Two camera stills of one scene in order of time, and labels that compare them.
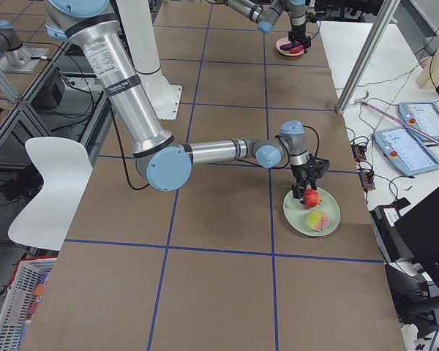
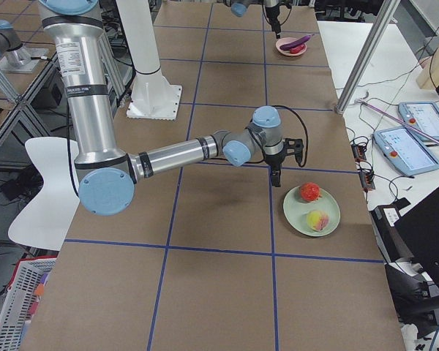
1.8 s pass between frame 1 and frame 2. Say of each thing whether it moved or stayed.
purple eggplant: stayed
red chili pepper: stayed
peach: stayed
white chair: stayed
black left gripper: moved
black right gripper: moved
